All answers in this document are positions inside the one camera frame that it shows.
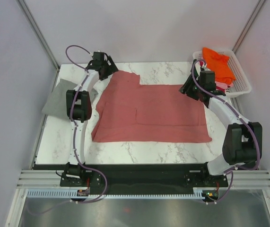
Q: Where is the orange t shirt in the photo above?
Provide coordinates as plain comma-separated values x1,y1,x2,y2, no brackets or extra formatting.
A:
202,47,236,85

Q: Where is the right aluminium frame post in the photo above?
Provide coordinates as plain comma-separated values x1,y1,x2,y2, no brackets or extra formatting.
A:
232,0,267,54

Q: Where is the white slotted cable duct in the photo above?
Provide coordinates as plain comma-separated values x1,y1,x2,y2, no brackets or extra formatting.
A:
26,189,214,200

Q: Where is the light pink t shirt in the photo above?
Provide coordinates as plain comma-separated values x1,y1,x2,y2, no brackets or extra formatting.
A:
215,80,234,91

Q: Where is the left aluminium frame post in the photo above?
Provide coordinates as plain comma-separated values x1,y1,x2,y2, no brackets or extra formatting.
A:
16,0,60,72

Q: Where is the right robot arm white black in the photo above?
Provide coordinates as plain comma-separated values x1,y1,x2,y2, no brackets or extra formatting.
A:
179,69,262,186

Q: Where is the dark green white garment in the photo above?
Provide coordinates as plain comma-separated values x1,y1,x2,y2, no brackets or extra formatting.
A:
188,59,200,85

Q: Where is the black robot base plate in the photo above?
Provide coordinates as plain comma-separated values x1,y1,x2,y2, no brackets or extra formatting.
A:
34,164,228,195

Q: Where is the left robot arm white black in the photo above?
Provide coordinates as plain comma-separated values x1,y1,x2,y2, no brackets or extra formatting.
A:
62,51,118,187

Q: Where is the aluminium frame post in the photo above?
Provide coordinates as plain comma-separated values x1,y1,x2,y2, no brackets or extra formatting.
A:
232,0,267,54
16,0,60,72

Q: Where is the folded grey t shirt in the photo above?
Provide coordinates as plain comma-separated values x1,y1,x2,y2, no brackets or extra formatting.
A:
42,79,97,122

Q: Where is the salmon pink t shirt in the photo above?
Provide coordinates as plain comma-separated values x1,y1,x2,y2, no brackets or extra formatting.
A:
91,71,212,143

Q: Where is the white plastic laundry basket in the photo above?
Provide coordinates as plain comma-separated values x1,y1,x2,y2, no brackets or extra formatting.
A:
192,49,252,98

